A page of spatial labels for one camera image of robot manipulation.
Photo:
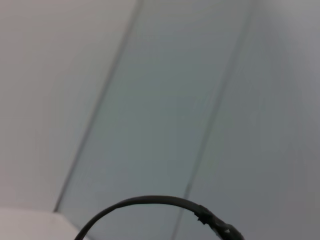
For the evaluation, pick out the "black round teapot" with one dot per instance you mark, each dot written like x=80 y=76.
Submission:
x=155 y=200

